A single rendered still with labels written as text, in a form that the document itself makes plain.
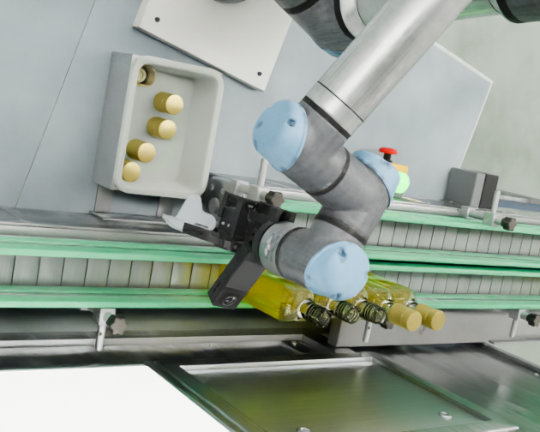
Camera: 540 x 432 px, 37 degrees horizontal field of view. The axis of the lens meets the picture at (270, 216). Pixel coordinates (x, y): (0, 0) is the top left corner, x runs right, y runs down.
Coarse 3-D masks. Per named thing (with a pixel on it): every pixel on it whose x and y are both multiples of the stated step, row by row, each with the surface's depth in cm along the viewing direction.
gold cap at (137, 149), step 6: (132, 144) 136; (138, 144) 135; (144, 144) 135; (150, 144) 135; (126, 150) 137; (132, 150) 136; (138, 150) 134; (144, 150) 135; (150, 150) 135; (132, 156) 136; (138, 156) 134; (144, 156) 135; (150, 156) 136; (144, 162) 135
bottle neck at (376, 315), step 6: (360, 300) 131; (360, 306) 130; (366, 306) 130; (372, 306) 129; (378, 306) 129; (366, 312) 129; (372, 312) 128; (378, 312) 130; (384, 312) 129; (366, 318) 129; (372, 318) 128; (378, 318) 130; (384, 318) 129; (378, 324) 128
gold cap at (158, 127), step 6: (150, 120) 138; (156, 120) 137; (162, 120) 136; (168, 120) 136; (150, 126) 138; (156, 126) 136; (162, 126) 136; (168, 126) 136; (174, 126) 137; (150, 132) 138; (156, 132) 136; (162, 132) 136; (168, 132) 137; (174, 132) 137; (162, 138) 136; (168, 138) 137
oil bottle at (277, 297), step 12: (264, 276) 130; (276, 276) 132; (252, 288) 132; (264, 288) 129; (276, 288) 127; (288, 288) 125; (300, 288) 126; (252, 300) 132; (264, 300) 129; (276, 300) 127; (288, 300) 125; (300, 300) 125; (312, 300) 126; (276, 312) 126; (288, 312) 125
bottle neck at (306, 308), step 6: (306, 300) 125; (300, 306) 124; (306, 306) 123; (312, 306) 123; (318, 306) 122; (300, 312) 124; (306, 312) 123; (312, 312) 122; (318, 312) 121; (324, 312) 121; (330, 312) 122; (306, 318) 123; (312, 318) 122; (318, 318) 121; (324, 318) 123; (330, 318) 122; (318, 324) 121; (324, 324) 122
